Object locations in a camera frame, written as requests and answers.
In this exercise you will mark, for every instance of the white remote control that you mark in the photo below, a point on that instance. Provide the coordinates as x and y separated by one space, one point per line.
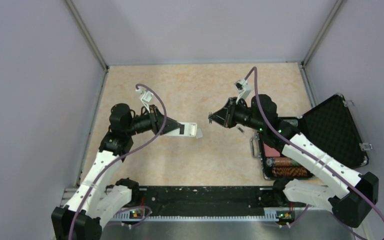
186 129

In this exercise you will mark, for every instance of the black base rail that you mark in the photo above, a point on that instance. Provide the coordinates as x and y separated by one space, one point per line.
209 204

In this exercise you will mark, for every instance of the orange blue chip stack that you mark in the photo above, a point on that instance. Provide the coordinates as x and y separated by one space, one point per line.
290 172

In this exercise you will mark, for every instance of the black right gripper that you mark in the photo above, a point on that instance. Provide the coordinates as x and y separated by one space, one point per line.
228 111

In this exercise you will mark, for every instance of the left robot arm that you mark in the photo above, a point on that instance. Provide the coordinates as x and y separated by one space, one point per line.
88 211

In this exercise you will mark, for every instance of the black poker chip case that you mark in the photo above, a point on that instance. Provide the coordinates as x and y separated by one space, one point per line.
331 127

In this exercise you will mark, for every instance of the pink card deck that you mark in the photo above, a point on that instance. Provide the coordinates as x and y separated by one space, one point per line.
270 152

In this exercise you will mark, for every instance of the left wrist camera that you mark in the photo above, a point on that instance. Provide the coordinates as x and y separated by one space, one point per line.
145 98

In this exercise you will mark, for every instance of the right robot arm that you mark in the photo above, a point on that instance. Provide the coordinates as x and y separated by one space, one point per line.
346 193

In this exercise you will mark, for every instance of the white battery cover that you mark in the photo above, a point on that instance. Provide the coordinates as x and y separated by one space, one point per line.
199 133

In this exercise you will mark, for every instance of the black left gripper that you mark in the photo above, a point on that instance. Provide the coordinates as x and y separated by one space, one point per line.
156 119

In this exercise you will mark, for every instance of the green blue chip stack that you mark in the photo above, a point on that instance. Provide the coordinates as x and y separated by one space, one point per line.
281 162

